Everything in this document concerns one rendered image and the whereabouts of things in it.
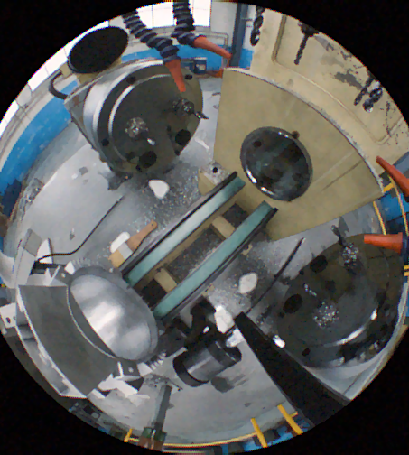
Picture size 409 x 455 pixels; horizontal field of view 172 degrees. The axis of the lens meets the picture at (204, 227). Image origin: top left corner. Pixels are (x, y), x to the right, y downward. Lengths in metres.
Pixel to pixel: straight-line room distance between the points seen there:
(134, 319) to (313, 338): 0.29
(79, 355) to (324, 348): 0.25
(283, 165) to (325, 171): 0.07
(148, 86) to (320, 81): 0.30
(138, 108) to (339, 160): 0.31
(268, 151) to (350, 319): 0.27
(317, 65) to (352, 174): 0.22
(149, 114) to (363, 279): 0.42
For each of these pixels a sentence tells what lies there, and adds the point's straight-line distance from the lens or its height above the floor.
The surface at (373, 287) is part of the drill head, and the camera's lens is 0.22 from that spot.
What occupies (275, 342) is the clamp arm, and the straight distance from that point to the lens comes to 0.15.
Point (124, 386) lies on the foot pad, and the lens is 0.22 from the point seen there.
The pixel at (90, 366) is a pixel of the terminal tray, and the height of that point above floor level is 1.11.
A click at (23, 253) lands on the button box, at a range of 0.38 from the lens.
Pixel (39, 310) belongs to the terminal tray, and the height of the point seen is 1.13.
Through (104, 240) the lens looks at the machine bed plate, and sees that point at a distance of 0.51.
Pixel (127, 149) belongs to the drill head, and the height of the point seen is 1.03.
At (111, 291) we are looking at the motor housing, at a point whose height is 0.96.
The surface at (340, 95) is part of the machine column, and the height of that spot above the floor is 1.19.
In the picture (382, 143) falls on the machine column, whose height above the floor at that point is 1.19.
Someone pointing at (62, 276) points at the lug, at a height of 1.08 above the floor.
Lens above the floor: 1.18
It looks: 75 degrees down
